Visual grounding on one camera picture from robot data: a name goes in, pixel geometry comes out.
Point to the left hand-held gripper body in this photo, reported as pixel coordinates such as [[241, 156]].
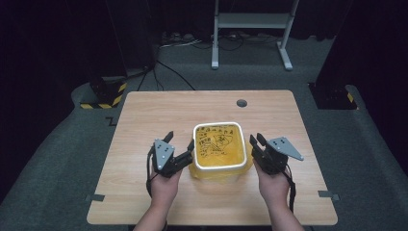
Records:
[[162, 152]]

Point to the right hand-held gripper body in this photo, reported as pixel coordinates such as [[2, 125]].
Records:
[[284, 147]]

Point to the yellow plastic bag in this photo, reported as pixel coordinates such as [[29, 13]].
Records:
[[219, 147]]

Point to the person's right hand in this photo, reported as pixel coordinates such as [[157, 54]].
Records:
[[274, 189]]

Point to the grey tape piece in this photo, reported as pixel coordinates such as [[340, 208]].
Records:
[[327, 194], [95, 197]]

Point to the black stand base yellow mark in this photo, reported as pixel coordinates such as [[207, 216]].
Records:
[[330, 96]]

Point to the black yellow striped stand base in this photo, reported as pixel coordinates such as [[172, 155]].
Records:
[[106, 93]]

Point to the power strip with plugs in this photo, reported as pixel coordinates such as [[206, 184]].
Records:
[[179, 38]]

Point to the white metal stand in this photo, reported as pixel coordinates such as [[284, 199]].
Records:
[[253, 20]]

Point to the black curtain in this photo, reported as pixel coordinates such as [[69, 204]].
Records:
[[378, 48], [48, 48]]

